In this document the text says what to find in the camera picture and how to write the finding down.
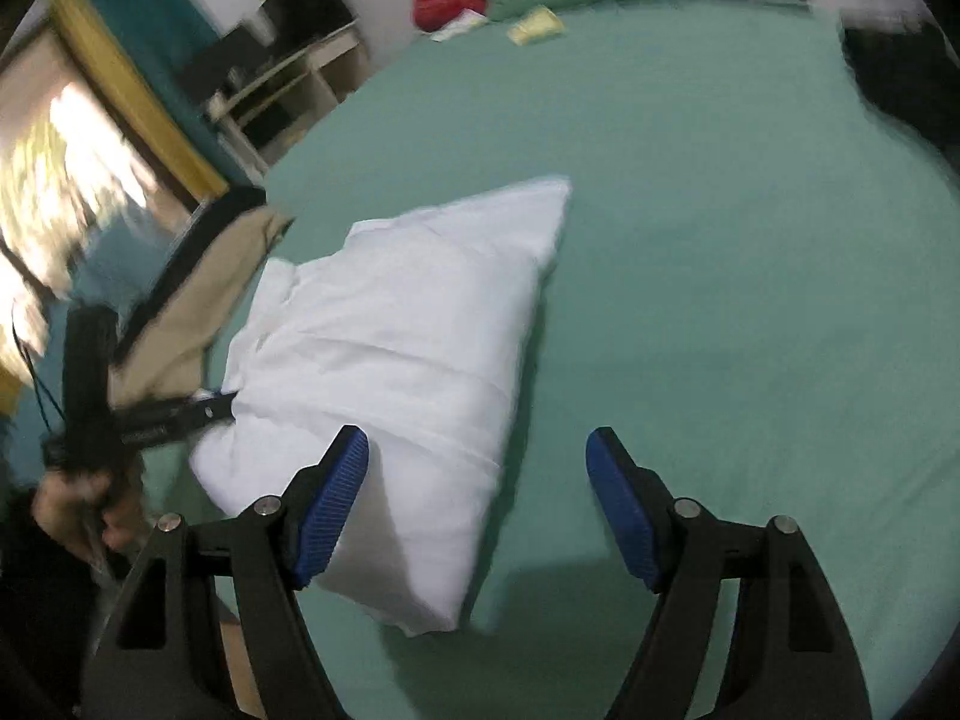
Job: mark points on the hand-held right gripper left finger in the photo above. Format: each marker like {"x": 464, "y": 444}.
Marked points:
{"x": 337, "y": 499}

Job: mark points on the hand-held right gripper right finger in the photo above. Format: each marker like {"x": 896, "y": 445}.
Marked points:
{"x": 622, "y": 502}

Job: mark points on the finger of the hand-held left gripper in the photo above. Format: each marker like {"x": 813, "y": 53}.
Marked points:
{"x": 180, "y": 418}

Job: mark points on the white hoodie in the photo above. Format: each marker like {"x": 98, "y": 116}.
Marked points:
{"x": 390, "y": 345}

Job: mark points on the pile of black clothes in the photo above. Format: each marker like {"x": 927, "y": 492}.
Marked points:
{"x": 907, "y": 75}

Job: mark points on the person's left hand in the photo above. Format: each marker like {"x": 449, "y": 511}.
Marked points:
{"x": 60, "y": 511}

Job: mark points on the beige pants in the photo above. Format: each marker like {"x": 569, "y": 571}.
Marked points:
{"x": 172, "y": 360}

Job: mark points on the pale blue cover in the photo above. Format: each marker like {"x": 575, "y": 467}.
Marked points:
{"x": 127, "y": 262}

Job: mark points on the bright window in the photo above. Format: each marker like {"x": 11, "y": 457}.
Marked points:
{"x": 75, "y": 165}

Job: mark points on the yellow curtain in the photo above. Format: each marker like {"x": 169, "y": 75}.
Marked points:
{"x": 135, "y": 90}

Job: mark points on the white computer desk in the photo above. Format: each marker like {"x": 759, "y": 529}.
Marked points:
{"x": 330, "y": 49}

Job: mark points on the white and green packet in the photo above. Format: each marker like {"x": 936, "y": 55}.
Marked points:
{"x": 459, "y": 25}

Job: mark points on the yellow packet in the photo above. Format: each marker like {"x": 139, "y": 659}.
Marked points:
{"x": 534, "y": 26}

